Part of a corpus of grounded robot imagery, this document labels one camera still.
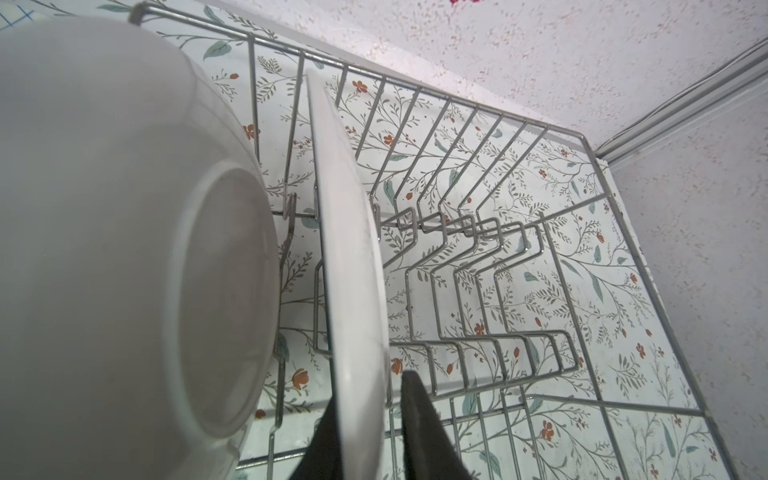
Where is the metal wire dish rack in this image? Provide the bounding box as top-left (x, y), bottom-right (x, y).
top-left (130, 1), bottom-right (735, 479)

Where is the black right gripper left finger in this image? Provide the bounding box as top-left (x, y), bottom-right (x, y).
top-left (290, 398), bottom-right (343, 480)

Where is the green rimmed plate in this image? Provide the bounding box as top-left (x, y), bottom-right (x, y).
top-left (1, 17), bottom-right (279, 479)
top-left (307, 71), bottom-right (389, 479)

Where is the white blue grid plate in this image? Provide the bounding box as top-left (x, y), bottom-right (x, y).
top-left (0, 2), bottom-right (35, 32)

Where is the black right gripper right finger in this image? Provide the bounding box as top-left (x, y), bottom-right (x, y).
top-left (401, 370), bottom-right (471, 479)

